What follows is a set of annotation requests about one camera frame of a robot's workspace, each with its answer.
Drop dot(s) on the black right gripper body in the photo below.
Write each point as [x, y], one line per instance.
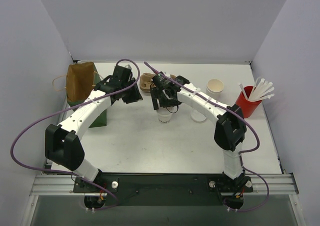
[163, 99]

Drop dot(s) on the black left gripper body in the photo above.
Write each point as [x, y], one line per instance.
[132, 94]

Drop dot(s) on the translucent plastic lid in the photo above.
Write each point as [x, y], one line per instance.
[163, 112]
[197, 117]

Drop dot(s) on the green paper bag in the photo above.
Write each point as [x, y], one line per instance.
[80, 79]

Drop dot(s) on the white paper cup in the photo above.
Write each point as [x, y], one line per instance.
[164, 119]
[214, 88]

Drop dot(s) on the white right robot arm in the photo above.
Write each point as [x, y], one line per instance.
[229, 126]

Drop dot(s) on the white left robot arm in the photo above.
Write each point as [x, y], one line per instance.
[63, 142]

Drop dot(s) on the brown cardboard cup carrier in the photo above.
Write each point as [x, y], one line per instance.
[146, 82]

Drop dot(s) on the translucent plastic lid on table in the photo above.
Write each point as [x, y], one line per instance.
[197, 117]

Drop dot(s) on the red cup with straws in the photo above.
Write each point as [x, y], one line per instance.
[251, 97]

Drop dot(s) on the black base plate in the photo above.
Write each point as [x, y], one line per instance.
[164, 190]

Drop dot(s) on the aluminium rail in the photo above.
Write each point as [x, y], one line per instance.
[62, 185]

